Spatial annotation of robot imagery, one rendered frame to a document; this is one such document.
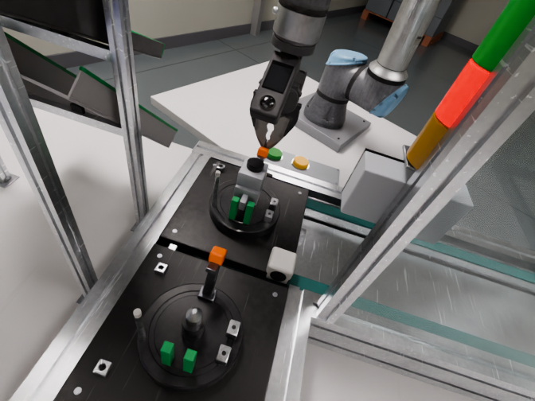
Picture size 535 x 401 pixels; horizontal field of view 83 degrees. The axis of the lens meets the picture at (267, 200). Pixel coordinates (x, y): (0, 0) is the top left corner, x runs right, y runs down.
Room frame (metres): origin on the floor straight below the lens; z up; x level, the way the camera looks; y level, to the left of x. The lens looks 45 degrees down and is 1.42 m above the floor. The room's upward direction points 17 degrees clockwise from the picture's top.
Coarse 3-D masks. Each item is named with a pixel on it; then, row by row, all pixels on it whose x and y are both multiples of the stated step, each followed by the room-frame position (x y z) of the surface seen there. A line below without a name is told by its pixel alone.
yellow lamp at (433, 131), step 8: (432, 120) 0.28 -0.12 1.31; (424, 128) 0.29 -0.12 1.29; (432, 128) 0.27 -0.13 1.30; (440, 128) 0.27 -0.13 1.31; (424, 136) 0.28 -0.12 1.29; (432, 136) 0.27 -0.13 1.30; (440, 136) 0.27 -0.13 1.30; (416, 144) 0.28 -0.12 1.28; (424, 144) 0.27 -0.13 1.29; (432, 144) 0.27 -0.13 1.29; (408, 152) 0.28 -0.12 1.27; (416, 152) 0.27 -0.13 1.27; (424, 152) 0.27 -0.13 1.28; (408, 160) 0.28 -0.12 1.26; (416, 160) 0.27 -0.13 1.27; (424, 160) 0.26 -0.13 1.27; (416, 168) 0.27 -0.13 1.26
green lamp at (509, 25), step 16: (512, 0) 0.29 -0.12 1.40; (528, 0) 0.27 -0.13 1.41; (512, 16) 0.27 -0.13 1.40; (528, 16) 0.27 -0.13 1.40; (496, 32) 0.28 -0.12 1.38; (512, 32) 0.27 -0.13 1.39; (480, 48) 0.28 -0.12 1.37; (496, 48) 0.27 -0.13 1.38; (480, 64) 0.27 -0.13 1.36; (496, 64) 0.26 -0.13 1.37
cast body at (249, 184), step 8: (248, 160) 0.41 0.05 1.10; (256, 160) 0.41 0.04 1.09; (240, 168) 0.39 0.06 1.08; (248, 168) 0.39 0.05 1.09; (256, 168) 0.39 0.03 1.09; (264, 168) 0.41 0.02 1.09; (240, 176) 0.38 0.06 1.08; (248, 176) 0.38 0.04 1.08; (256, 176) 0.38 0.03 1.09; (264, 176) 0.39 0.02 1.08; (240, 184) 0.38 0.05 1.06; (248, 184) 0.38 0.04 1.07; (256, 184) 0.38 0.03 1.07; (240, 192) 0.37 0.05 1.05; (248, 192) 0.37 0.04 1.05; (256, 192) 0.38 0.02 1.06; (240, 200) 0.36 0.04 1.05; (248, 200) 0.37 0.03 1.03; (256, 200) 0.37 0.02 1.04; (240, 208) 0.35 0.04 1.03
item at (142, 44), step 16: (0, 0) 0.26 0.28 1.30; (16, 0) 0.28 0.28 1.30; (32, 0) 0.29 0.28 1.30; (48, 0) 0.31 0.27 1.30; (64, 0) 0.33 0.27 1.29; (80, 0) 0.34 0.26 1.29; (96, 0) 0.37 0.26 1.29; (16, 16) 0.27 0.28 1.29; (32, 16) 0.29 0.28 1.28; (48, 16) 0.30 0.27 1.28; (64, 16) 0.32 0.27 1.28; (80, 16) 0.34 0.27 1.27; (96, 16) 0.36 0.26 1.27; (80, 32) 0.34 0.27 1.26; (96, 32) 0.36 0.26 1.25; (144, 48) 0.44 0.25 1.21; (160, 48) 0.48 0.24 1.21
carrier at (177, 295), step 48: (144, 288) 0.19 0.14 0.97; (192, 288) 0.21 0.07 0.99; (240, 288) 0.24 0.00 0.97; (96, 336) 0.11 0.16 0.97; (144, 336) 0.12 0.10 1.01; (192, 336) 0.14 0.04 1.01; (240, 336) 0.16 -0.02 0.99; (96, 384) 0.06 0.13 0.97; (144, 384) 0.08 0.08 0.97; (192, 384) 0.09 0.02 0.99; (240, 384) 0.11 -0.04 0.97
